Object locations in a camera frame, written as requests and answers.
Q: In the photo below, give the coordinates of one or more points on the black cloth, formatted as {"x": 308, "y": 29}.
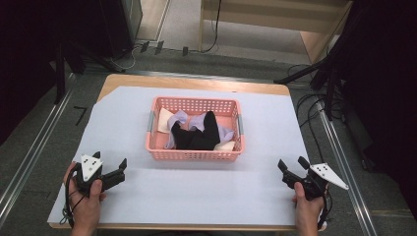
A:
{"x": 196, "y": 139}

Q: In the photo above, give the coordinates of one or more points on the white table sheet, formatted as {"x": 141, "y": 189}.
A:
{"x": 183, "y": 193}

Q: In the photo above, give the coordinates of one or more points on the metal floor rail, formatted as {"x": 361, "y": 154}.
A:
{"x": 31, "y": 157}
{"x": 344, "y": 164}
{"x": 183, "y": 76}

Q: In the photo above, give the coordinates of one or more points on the lavender cloth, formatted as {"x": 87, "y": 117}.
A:
{"x": 196, "y": 122}

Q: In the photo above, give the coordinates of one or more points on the person's right hand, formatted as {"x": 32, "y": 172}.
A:
{"x": 306, "y": 209}

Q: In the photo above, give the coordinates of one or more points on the large cream cloth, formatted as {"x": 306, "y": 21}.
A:
{"x": 164, "y": 121}

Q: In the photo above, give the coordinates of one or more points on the pink plastic basket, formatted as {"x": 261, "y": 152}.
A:
{"x": 193, "y": 155}

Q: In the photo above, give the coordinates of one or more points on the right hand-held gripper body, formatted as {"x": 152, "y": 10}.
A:
{"x": 323, "y": 173}

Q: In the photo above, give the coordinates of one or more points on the small cream cloth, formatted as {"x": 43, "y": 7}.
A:
{"x": 225, "y": 146}

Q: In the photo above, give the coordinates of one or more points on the light wooden shelf unit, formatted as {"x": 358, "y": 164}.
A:
{"x": 262, "y": 16}

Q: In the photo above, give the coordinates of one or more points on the black metal stand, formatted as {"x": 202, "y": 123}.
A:
{"x": 60, "y": 75}

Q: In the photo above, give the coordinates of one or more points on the person's left hand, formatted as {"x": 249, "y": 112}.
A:
{"x": 86, "y": 209}

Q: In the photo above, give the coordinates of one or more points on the dark cabinet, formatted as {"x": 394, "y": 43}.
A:
{"x": 113, "y": 26}

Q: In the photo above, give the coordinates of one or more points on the black tripod stand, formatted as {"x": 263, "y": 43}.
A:
{"x": 327, "y": 70}

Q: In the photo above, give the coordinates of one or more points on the dark curtain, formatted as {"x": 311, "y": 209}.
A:
{"x": 23, "y": 59}
{"x": 387, "y": 98}

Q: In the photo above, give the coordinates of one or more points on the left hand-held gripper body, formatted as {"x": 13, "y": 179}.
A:
{"x": 91, "y": 167}

